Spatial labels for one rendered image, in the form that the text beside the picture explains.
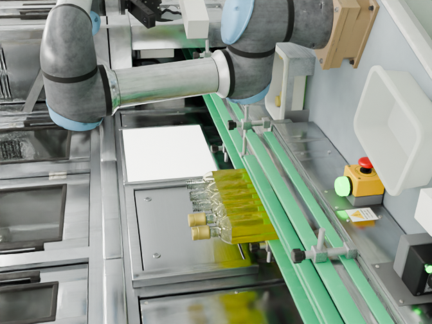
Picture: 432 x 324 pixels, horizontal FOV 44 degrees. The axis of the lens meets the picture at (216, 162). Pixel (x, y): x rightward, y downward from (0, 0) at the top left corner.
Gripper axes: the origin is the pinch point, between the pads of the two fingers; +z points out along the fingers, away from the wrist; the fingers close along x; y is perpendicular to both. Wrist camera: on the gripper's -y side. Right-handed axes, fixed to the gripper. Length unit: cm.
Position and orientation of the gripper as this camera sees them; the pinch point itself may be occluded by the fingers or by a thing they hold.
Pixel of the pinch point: (188, 5)
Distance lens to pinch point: 166.8
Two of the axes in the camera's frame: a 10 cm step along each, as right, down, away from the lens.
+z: 9.8, -0.7, 1.8
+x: -0.9, 6.5, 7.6
